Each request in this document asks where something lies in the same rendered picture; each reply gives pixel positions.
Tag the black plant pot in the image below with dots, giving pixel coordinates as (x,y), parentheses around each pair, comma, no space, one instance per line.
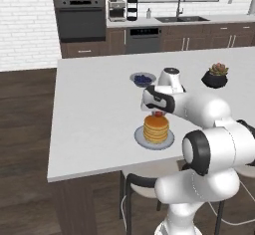
(214,80)

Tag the grey bowl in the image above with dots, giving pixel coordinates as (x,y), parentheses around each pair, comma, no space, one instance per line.
(133,78)

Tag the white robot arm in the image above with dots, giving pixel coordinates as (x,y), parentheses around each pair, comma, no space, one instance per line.
(212,146)

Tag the golden pancake stack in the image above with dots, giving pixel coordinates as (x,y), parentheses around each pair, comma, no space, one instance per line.
(156,129)

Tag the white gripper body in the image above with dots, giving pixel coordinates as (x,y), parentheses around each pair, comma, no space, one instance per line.
(143,103)

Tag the silver coffee machine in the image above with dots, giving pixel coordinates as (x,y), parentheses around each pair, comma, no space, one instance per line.
(117,10)

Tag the dark steel sink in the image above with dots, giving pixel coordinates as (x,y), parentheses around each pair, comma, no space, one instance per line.
(181,19)

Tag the red strawberry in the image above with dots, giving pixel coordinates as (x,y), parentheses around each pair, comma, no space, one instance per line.
(158,114)

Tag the dark steel tap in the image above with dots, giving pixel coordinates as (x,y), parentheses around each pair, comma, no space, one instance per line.
(179,6)

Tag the white soap bottle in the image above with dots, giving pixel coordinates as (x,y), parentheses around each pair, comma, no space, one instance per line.
(148,14)

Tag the grey round plate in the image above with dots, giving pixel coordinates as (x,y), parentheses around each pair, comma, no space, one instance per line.
(141,138)

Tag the black wall oven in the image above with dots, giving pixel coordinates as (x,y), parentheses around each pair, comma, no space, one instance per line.
(79,20)

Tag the black dishwasher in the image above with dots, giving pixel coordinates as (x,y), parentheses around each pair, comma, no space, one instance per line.
(143,41)

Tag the blueberries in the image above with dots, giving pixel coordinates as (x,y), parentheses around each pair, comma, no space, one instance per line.
(142,79)

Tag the black white countertop appliance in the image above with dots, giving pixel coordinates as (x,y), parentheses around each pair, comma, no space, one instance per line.
(132,10)

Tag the dark wood counter base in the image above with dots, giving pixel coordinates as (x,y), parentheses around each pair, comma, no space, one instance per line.
(74,205)

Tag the green pink succulent plant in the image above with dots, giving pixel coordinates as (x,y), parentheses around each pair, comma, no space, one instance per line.
(219,68)

